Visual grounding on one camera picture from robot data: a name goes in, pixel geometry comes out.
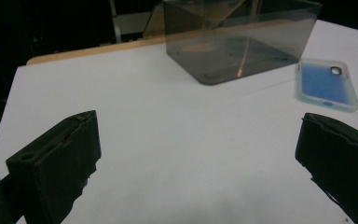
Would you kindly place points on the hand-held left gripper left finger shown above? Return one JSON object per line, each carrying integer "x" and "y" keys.
{"x": 56, "y": 161}

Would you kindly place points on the wooden table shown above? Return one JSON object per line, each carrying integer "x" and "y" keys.
{"x": 105, "y": 49}

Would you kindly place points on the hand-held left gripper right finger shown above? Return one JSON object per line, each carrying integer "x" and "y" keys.
{"x": 341, "y": 158}

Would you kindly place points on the white metal stand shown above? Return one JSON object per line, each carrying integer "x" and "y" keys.
{"x": 130, "y": 23}

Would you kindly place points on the transparent grey plastic box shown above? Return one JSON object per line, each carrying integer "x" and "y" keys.
{"x": 230, "y": 46}

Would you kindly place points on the grey container lid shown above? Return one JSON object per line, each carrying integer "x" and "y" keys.
{"x": 323, "y": 84}

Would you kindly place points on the white table cover sheet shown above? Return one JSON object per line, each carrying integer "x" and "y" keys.
{"x": 183, "y": 140}

